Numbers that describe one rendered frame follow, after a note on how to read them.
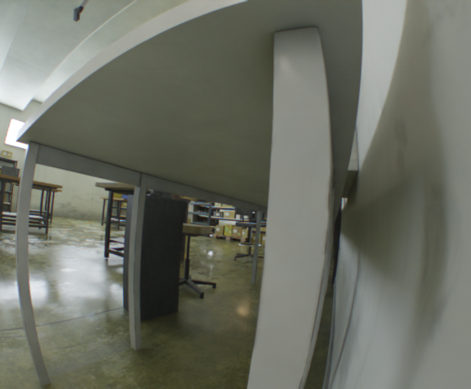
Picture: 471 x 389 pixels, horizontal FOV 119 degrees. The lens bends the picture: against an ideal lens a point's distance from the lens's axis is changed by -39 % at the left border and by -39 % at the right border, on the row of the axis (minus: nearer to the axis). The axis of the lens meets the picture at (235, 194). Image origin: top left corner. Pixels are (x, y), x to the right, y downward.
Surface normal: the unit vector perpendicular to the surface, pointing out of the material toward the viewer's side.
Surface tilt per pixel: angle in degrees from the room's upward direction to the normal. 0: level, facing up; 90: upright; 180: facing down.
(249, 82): 180
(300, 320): 90
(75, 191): 90
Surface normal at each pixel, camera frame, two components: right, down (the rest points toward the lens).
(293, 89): -0.42, -0.13
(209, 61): -0.08, 0.99
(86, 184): 0.90, 0.03
